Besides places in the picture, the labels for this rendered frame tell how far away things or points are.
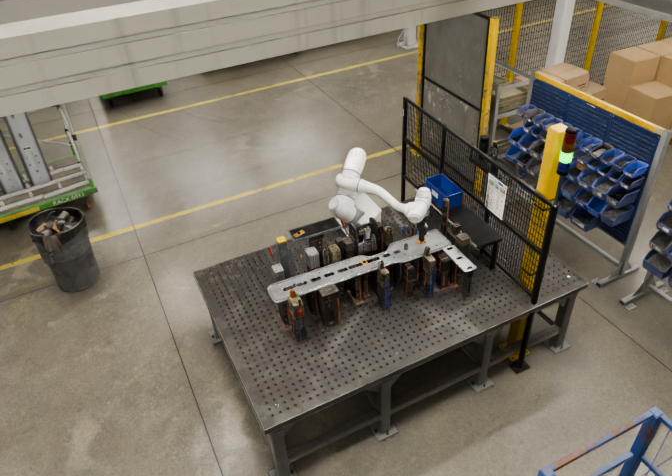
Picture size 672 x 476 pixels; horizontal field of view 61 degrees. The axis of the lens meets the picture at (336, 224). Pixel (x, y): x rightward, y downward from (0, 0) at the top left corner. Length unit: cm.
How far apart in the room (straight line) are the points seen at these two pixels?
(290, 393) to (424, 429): 114
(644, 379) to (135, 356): 405
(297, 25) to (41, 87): 42
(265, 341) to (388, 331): 85
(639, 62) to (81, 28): 713
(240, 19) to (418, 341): 317
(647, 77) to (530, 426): 482
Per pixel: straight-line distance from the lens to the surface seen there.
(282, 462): 398
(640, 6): 85
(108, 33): 96
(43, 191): 719
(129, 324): 544
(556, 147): 369
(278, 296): 384
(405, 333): 397
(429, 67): 669
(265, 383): 378
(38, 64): 97
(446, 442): 432
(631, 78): 773
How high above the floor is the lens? 363
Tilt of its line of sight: 37 degrees down
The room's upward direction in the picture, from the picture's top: 4 degrees counter-clockwise
